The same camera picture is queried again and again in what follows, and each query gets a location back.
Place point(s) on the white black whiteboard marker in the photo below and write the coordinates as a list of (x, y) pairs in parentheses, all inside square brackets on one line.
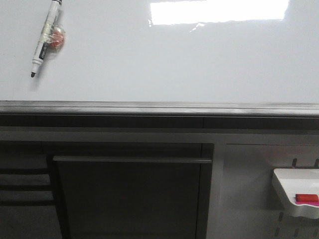
[(52, 36)]

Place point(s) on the large white whiteboard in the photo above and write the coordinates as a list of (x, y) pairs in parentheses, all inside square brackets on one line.
[(190, 57)]

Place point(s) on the dark cabinet panel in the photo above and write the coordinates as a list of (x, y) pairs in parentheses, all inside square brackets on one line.
[(132, 190)]

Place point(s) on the white pegboard panel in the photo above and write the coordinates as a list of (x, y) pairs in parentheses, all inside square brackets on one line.
[(250, 207)]

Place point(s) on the red block in tray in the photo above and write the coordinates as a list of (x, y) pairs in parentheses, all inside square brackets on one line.
[(307, 198)]

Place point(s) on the pink item in tray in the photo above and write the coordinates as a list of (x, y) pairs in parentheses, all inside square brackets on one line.
[(316, 204)]

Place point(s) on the white plastic wall tray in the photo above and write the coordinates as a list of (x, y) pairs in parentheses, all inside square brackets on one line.
[(289, 182)]

